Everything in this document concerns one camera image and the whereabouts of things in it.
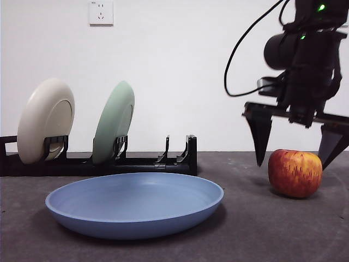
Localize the green plate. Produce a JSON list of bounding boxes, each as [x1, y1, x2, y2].
[[92, 80, 135, 165]]

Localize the black plate rack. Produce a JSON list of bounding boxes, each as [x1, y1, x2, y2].
[[0, 134, 198, 177]]

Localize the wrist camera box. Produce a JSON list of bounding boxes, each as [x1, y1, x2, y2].
[[256, 77, 286, 97]]

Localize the blue plate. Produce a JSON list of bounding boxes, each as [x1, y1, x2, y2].
[[45, 172, 225, 240]]

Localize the cream plate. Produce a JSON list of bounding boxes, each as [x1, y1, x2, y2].
[[17, 78, 75, 165]]

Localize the red yellow apple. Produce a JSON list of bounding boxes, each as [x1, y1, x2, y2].
[[268, 148, 323, 199]]

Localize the white wall socket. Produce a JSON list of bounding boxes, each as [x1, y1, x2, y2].
[[89, 1, 115, 27]]

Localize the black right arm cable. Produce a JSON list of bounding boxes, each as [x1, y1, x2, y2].
[[224, 0, 287, 98]]

